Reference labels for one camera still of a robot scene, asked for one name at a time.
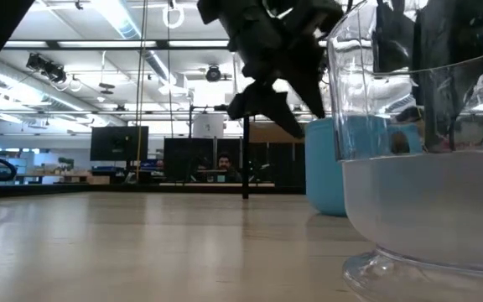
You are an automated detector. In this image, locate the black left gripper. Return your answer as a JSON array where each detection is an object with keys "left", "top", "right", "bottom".
[{"left": 196, "top": 0, "right": 345, "bottom": 140}]

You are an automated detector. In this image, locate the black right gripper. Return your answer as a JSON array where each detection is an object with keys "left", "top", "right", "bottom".
[{"left": 372, "top": 0, "right": 483, "bottom": 153}]

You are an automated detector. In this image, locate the blue plastic cup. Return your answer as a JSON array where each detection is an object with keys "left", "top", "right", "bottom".
[{"left": 304, "top": 115, "right": 425, "bottom": 218}]

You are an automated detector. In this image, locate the black ceiling spotlight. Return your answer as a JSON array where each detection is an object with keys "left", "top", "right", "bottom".
[{"left": 204, "top": 64, "right": 223, "bottom": 83}]

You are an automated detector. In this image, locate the white box on stand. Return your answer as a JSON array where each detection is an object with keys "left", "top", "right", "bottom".
[{"left": 191, "top": 113, "right": 226, "bottom": 140}]

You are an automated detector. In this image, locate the person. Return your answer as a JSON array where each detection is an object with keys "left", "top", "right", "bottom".
[{"left": 213, "top": 152, "right": 243, "bottom": 184}]

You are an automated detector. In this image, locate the black frame post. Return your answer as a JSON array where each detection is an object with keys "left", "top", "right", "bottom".
[{"left": 241, "top": 116, "right": 252, "bottom": 200}]

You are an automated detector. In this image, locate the white hanging cable loop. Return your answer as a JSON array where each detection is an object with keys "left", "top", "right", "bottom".
[{"left": 161, "top": 0, "right": 186, "bottom": 30}]

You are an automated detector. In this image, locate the yellow hanging rope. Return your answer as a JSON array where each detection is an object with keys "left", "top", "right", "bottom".
[{"left": 135, "top": 0, "right": 149, "bottom": 182}]

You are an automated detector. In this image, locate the black wall monitor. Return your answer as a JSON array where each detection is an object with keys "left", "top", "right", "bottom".
[{"left": 90, "top": 125, "right": 150, "bottom": 163}]

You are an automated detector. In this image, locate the black table edge rail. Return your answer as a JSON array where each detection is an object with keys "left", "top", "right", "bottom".
[{"left": 0, "top": 182, "right": 308, "bottom": 200}]

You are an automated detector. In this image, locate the black ceiling camera rig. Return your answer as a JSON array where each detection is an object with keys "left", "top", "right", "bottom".
[{"left": 24, "top": 52, "right": 68, "bottom": 85}]

